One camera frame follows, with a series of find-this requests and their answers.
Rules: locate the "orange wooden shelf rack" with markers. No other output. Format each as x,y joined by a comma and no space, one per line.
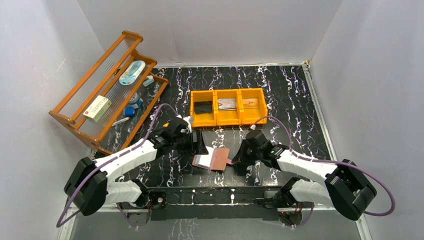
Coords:
102,79

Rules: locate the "white green medicine box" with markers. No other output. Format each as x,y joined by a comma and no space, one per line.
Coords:
97,108

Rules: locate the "card stack middle bin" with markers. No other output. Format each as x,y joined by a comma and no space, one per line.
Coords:
227,104

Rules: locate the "blue round cap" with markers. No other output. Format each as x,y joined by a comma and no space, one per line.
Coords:
129,112

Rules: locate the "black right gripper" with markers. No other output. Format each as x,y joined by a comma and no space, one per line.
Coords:
240,157

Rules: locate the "white orange marker pen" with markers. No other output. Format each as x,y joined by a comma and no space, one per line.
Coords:
120,121

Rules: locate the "yellow three-compartment bin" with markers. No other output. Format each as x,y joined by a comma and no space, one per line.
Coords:
240,116

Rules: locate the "pink leather card holder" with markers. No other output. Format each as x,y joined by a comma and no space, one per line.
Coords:
216,159

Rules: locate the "card in right bin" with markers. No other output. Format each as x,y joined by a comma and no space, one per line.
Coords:
250,103

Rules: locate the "black metal base rail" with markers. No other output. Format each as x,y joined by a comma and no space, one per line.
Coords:
207,196

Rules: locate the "blue white tape roll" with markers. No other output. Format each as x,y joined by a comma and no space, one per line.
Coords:
135,101

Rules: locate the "blue white toothbrush package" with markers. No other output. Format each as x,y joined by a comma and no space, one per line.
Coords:
132,72

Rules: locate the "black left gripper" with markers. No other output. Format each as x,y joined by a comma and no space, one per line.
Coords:
197,143

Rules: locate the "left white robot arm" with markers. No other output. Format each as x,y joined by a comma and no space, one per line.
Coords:
112,172

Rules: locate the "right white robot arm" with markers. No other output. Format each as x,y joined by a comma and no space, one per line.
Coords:
324,179

